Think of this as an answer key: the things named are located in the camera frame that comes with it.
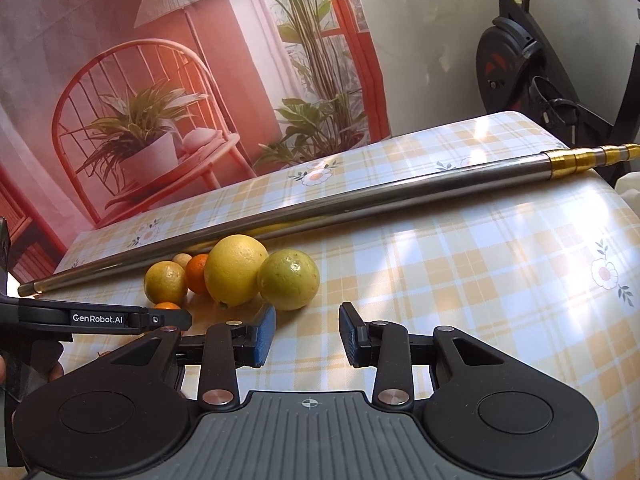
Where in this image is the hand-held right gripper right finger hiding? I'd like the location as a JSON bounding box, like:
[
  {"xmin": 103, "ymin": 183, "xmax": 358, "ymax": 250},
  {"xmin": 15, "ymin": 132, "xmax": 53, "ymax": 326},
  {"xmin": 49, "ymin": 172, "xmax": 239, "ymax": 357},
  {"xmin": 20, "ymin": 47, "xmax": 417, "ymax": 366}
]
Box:
[{"xmin": 339, "ymin": 302, "xmax": 521, "ymax": 408}]

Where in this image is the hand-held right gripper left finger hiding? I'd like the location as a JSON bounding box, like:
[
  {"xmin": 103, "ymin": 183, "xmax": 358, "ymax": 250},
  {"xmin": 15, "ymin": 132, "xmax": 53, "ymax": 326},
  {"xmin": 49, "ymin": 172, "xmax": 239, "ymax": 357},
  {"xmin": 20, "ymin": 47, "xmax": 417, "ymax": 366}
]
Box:
[{"xmin": 97, "ymin": 304, "xmax": 277, "ymax": 408}]

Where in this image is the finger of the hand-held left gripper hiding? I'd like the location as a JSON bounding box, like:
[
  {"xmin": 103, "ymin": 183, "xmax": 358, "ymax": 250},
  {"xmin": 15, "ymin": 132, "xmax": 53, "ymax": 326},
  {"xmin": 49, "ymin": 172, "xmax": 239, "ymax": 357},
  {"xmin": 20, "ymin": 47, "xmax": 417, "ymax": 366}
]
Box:
[{"xmin": 17, "ymin": 300, "xmax": 193, "ymax": 343}]

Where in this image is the yellow-green spotted lemon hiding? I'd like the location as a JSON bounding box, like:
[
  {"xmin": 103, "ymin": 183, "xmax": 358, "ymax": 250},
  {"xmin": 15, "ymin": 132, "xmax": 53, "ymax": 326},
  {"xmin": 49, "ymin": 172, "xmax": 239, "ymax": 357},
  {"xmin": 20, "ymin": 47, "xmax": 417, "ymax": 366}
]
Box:
[{"xmin": 257, "ymin": 250, "xmax": 321, "ymax": 311}]

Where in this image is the large yellow lemon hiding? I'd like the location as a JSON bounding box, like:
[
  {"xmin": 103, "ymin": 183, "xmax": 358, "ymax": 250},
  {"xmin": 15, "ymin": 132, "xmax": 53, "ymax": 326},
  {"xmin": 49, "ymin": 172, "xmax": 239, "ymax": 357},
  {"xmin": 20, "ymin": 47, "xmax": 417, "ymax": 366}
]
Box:
[{"xmin": 203, "ymin": 235, "xmax": 270, "ymax": 309}]

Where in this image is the small yellow citrus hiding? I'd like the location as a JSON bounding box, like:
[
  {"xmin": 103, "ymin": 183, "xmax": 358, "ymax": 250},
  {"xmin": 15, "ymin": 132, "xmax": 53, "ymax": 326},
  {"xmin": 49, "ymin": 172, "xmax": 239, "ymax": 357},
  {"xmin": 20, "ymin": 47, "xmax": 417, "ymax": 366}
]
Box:
[{"xmin": 144, "ymin": 261, "xmax": 189, "ymax": 306}]

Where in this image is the orange mandarin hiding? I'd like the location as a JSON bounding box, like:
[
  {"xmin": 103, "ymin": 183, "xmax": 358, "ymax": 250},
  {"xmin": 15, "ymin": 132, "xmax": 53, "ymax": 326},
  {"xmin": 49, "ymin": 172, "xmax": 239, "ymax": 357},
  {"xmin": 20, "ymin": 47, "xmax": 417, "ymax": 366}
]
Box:
[{"xmin": 185, "ymin": 254, "xmax": 210, "ymax": 296}]

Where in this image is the yellow plaid floral tablecloth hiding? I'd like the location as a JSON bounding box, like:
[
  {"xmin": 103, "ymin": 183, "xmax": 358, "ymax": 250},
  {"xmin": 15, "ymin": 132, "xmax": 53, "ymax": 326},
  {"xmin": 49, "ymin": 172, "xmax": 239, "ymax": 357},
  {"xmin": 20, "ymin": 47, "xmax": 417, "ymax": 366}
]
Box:
[{"xmin": 52, "ymin": 110, "xmax": 640, "ymax": 480}]

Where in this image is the metal telescopic pole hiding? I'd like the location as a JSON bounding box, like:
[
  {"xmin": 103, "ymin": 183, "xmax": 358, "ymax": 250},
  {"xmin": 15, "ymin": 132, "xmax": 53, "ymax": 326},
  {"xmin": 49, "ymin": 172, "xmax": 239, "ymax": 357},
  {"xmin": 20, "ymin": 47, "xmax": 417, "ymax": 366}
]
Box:
[{"xmin": 17, "ymin": 144, "xmax": 640, "ymax": 297}]

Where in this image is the printed room backdrop cloth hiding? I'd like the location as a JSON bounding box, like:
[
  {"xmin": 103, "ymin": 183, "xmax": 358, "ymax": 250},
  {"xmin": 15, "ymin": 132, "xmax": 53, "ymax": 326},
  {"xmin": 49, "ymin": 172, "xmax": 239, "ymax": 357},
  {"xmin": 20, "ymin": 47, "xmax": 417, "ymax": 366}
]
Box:
[{"xmin": 0, "ymin": 0, "xmax": 393, "ymax": 281}]

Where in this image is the black exercise bike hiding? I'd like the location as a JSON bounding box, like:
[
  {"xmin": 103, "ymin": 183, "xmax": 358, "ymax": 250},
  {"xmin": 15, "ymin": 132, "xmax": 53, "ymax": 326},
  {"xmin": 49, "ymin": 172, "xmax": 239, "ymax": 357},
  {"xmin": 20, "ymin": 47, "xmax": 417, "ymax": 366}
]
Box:
[{"xmin": 475, "ymin": 0, "xmax": 640, "ymax": 186}]

